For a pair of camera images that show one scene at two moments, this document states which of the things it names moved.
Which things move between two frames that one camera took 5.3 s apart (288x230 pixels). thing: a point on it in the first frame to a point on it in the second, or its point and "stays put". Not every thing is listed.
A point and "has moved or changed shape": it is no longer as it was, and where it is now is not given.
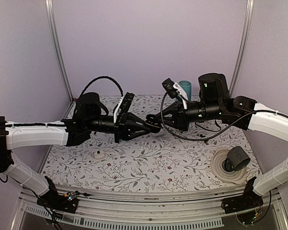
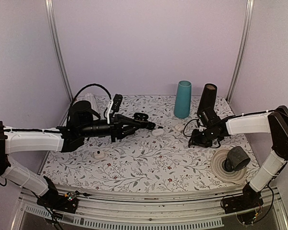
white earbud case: x=124 y=104 to x=116 y=103
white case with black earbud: x=99 y=155 stays put
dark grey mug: x=236 y=159 stays put
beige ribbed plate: x=237 y=177 stays put
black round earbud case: x=153 y=122 has moved or changed shape
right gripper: x=179 y=119 to x=196 y=141
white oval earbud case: x=161 y=133 stays put
